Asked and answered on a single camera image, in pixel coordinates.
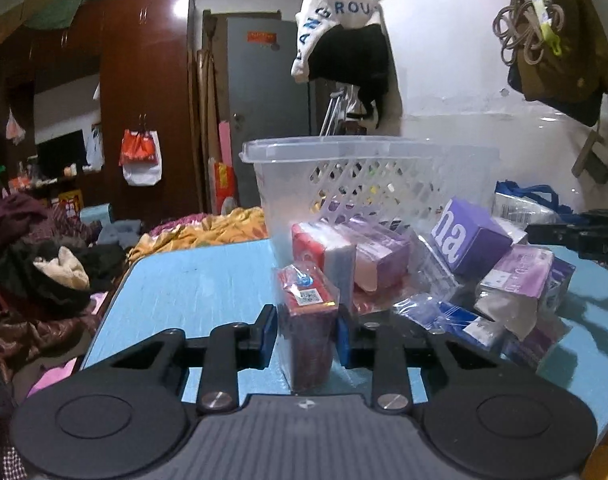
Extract black television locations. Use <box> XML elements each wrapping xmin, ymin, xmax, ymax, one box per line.
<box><xmin>36</xmin><ymin>130</ymin><xmax>87</xmax><ymax>179</ymax></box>

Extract coiled beige rope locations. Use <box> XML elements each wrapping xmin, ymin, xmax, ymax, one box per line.
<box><xmin>492</xmin><ymin>0</ymin><xmax>567</xmax><ymax>68</ymax></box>

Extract metal crutches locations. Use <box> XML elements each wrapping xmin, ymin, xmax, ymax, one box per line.
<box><xmin>319</xmin><ymin>87</ymin><xmax>348</xmax><ymax>136</ymax></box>

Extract red white hanging bag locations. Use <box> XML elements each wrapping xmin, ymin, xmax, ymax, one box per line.
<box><xmin>119</xmin><ymin>129</ymin><xmax>163</xmax><ymax>188</ymax></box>

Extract black garment hanging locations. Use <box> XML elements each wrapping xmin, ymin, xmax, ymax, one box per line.
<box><xmin>308</xmin><ymin>24</ymin><xmax>391</xmax><ymax>127</ymax></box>

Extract pink purple tissue pack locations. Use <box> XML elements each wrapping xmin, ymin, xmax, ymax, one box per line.
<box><xmin>334</xmin><ymin>217</ymin><xmax>411</xmax><ymax>294</ymax></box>

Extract red white tissue pack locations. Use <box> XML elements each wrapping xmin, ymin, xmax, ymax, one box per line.
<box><xmin>291</xmin><ymin>222</ymin><xmax>356</xmax><ymax>308</ymax></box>

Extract white jacket blue letters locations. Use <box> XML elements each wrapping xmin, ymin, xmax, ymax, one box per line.
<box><xmin>291</xmin><ymin>0</ymin><xmax>382</xmax><ymax>84</ymax></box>

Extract clear plastic laundry basket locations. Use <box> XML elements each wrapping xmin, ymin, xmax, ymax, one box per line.
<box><xmin>240</xmin><ymin>136</ymin><xmax>500</xmax><ymax>264</ymax></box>

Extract purple box white letters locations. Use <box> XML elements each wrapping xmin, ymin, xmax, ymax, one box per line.
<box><xmin>431</xmin><ymin>197</ymin><xmax>513</xmax><ymax>282</ymax></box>

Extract dark clothes pile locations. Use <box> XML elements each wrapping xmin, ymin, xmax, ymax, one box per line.
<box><xmin>0</xmin><ymin>194</ymin><xmax>126</xmax><ymax>382</ymax></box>

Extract light purple tissue pack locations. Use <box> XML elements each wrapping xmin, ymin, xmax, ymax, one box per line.
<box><xmin>474</xmin><ymin>245</ymin><xmax>554</xmax><ymax>340</ymax></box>

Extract blue shopping bag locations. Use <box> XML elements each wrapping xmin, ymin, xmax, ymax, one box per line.
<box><xmin>492</xmin><ymin>180</ymin><xmax>587</xmax><ymax>228</ymax></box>

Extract brown hanging bag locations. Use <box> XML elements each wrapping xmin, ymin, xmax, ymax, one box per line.
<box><xmin>508</xmin><ymin>0</ymin><xmax>608</xmax><ymax>127</ymax></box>

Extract dark red wooden wardrobe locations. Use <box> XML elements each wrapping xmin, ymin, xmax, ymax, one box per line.
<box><xmin>3</xmin><ymin>0</ymin><xmax>205</xmax><ymax>224</ymax></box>

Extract blue white tissue pack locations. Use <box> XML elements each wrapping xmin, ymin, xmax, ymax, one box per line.
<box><xmin>392</xmin><ymin>292</ymin><xmax>506</xmax><ymax>353</ymax></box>

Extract yellow orange blanket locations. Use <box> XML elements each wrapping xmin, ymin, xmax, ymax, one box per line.
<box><xmin>127</xmin><ymin>207</ymin><xmax>268</xmax><ymax>266</ymax></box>

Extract grey door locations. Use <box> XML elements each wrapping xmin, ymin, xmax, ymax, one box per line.
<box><xmin>227</xmin><ymin>18</ymin><xmax>310</xmax><ymax>208</ymax></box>

